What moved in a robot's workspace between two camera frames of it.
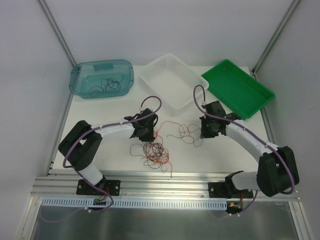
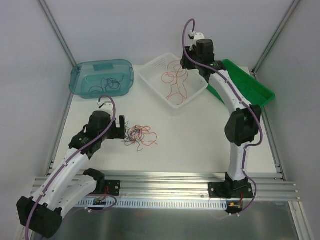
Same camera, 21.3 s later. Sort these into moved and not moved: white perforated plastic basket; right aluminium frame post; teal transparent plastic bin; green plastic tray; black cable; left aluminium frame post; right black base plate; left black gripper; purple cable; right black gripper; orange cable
Moved: orange cable; left black gripper; right black gripper; black cable
Not moved: teal transparent plastic bin; green plastic tray; right black base plate; purple cable; left aluminium frame post; white perforated plastic basket; right aluminium frame post
